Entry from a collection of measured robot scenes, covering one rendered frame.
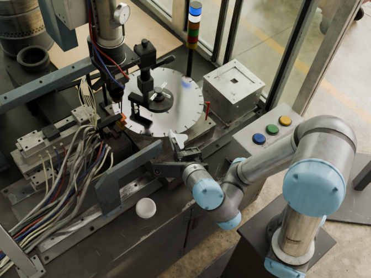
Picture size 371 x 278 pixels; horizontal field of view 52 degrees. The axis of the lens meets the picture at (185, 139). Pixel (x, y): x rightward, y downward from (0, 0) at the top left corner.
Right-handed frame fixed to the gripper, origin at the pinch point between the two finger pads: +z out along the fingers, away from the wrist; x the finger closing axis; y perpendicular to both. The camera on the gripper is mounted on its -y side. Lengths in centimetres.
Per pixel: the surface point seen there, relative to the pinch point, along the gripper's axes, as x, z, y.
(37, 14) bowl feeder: 46, 55, -37
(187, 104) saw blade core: 12.7, 7.8, 10.1
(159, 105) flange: 14.1, 8.4, 0.0
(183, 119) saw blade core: 9.2, 2.5, 6.4
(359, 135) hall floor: -53, 76, 148
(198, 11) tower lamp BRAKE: 43, 19, 20
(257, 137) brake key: 0.3, -4.6, 31.4
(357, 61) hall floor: -18, 130, 187
